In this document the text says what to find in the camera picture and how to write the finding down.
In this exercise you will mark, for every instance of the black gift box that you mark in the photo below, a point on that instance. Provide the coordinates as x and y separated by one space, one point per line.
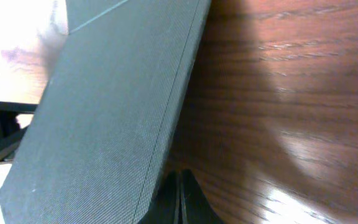
96 147

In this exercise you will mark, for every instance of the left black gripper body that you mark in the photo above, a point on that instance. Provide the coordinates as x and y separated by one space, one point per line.
10 131

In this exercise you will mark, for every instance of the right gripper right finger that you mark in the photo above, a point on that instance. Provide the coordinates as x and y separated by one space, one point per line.
195 208

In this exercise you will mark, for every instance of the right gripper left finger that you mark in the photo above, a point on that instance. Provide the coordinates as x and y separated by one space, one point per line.
165 207

